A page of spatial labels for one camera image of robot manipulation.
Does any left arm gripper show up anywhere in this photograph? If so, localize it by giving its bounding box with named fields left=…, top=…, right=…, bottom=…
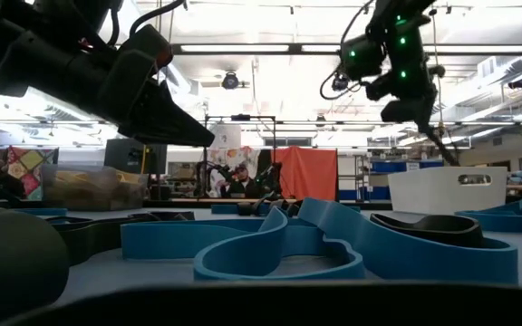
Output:
left=0, top=24, right=216, bottom=147

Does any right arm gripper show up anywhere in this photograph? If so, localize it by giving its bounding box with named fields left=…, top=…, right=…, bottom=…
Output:
left=367, top=67, right=460, bottom=167

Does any white plastic basket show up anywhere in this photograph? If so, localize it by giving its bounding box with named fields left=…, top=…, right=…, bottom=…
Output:
left=387, top=166, right=509, bottom=216

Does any small black rubber band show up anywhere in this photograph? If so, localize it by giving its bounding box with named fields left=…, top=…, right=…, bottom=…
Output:
left=369, top=213, right=485, bottom=249

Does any black monitor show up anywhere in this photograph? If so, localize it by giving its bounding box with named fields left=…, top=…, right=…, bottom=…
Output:
left=104, top=137, right=169, bottom=176

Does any blue storage bin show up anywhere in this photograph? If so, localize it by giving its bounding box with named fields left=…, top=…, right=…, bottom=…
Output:
left=338, top=187, right=392, bottom=202
left=369, top=160, right=443, bottom=174

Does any white cylinder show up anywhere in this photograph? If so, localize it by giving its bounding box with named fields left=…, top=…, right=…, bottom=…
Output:
left=209, top=122, right=243, bottom=150

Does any floral cloth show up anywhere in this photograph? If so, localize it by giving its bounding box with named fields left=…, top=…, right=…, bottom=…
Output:
left=206, top=147, right=262, bottom=196

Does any white air vent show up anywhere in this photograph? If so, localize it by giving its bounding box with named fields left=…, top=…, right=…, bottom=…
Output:
left=477, top=56, right=498, bottom=81

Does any person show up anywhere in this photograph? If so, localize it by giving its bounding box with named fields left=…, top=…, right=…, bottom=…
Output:
left=217, top=162, right=266, bottom=199

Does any orange cloth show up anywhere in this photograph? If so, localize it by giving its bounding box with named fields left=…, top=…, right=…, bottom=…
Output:
left=271, top=146, right=338, bottom=202

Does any colourful patchwork quilt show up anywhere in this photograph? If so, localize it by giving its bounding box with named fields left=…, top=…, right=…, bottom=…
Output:
left=0, top=146, right=59, bottom=201

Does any dark round blurred object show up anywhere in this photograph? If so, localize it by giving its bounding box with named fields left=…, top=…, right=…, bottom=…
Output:
left=0, top=207, right=71, bottom=321

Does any black metal frame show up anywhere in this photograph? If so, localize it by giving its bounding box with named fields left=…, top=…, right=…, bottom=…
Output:
left=203, top=114, right=277, bottom=200

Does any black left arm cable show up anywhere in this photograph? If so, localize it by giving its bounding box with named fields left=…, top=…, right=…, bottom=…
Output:
left=129, top=0, right=189, bottom=37

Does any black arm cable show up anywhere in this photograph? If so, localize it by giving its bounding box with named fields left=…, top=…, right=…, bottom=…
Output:
left=129, top=0, right=189, bottom=37
left=318, top=67, right=364, bottom=101

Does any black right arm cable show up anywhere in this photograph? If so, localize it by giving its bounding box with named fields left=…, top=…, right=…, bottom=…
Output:
left=318, top=67, right=364, bottom=101

